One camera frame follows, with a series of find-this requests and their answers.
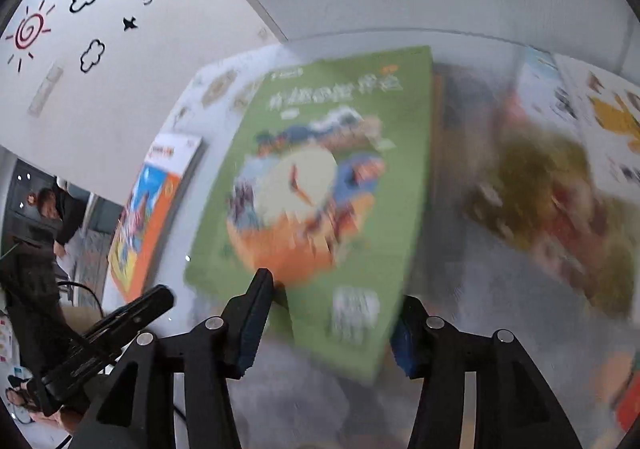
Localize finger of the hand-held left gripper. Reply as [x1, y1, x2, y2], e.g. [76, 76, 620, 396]
[27, 341, 133, 402]
[80, 284, 176, 347]

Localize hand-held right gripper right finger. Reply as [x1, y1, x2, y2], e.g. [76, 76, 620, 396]
[389, 295, 583, 449]

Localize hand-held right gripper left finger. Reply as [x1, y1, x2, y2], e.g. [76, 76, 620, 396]
[70, 268, 275, 449]

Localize light green clock book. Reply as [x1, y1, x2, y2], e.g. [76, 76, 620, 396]
[182, 45, 435, 386]

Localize orange and blue book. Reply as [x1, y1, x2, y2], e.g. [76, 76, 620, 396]
[107, 132, 205, 302]

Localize olive blurred book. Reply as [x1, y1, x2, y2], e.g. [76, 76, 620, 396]
[460, 129, 640, 320]

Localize white illustrated sheet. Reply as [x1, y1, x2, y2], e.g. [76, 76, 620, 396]
[170, 64, 266, 130]

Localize white illustrated book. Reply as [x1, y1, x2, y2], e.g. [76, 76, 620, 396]
[520, 46, 640, 190]

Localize black cable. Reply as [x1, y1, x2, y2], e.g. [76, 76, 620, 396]
[55, 279, 108, 320]

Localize white wall socket plate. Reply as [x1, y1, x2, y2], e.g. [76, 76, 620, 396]
[27, 62, 63, 117]

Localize red sun wall decal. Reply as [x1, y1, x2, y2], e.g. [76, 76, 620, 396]
[5, 0, 56, 72]

